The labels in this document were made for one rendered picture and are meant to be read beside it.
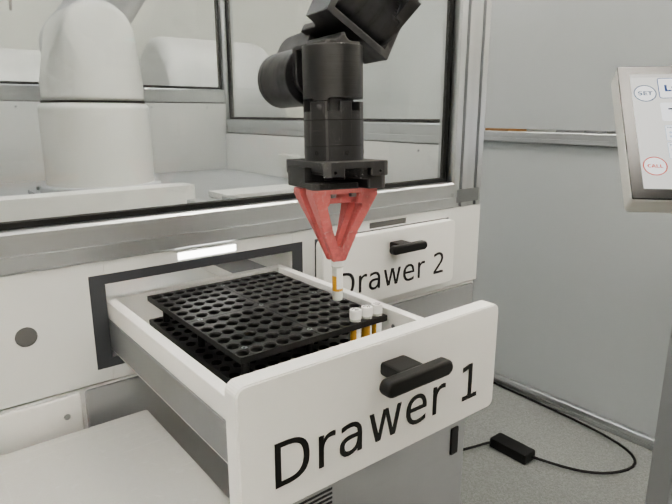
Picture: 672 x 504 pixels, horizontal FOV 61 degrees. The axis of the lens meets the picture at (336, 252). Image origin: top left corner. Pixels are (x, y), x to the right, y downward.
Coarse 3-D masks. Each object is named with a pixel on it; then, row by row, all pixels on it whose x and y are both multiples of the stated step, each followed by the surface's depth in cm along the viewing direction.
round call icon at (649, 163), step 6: (642, 156) 104; (648, 156) 104; (654, 156) 104; (660, 156) 104; (666, 156) 103; (642, 162) 104; (648, 162) 103; (654, 162) 103; (660, 162) 103; (666, 162) 103; (642, 168) 103; (648, 168) 103; (654, 168) 103; (660, 168) 103; (666, 168) 102; (648, 174) 102; (654, 174) 102; (660, 174) 102; (666, 174) 102
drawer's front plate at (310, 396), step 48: (384, 336) 47; (432, 336) 50; (480, 336) 55; (240, 384) 39; (288, 384) 41; (336, 384) 44; (432, 384) 51; (480, 384) 56; (240, 432) 39; (288, 432) 42; (336, 432) 45; (384, 432) 48; (432, 432) 53; (240, 480) 40; (336, 480) 46
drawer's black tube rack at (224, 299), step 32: (192, 288) 70; (224, 288) 70; (256, 288) 70; (288, 288) 70; (160, 320) 68; (192, 320) 59; (224, 320) 59; (256, 320) 59; (288, 320) 59; (320, 320) 59; (192, 352) 58; (224, 352) 52; (288, 352) 58
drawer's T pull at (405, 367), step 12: (396, 360) 47; (408, 360) 47; (432, 360) 46; (444, 360) 46; (384, 372) 46; (396, 372) 45; (408, 372) 44; (420, 372) 44; (432, 372) 45; (444, 372) 46; (384, 384) 43; (396, 384) 43; (408, 384) 44; (420, 384) 45; (396, 396) 43
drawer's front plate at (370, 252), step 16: (416, 224) 95; (432, 224) 95; (448, 224) 98; (368, 240) 87; (384, 240) 89; (416, 240) 94; (432, 240) 96; (448, 240) 99; (320, 256) 82; (352, 256) 86; (368, 256) 88; (384, 256) 90; (400, 256) 92; (416, 256) 94; (432, 256) 97; (448, 256) 100; (320, 272) 83; (352, 272) 86; (368, 272) 88; (400, 272) 93; (416, 272) 95; (432, 272) 98; (448, 272) 100; (368, 288) 89; (384, 288) 91; (400, 288) 93; (416, 288) 96
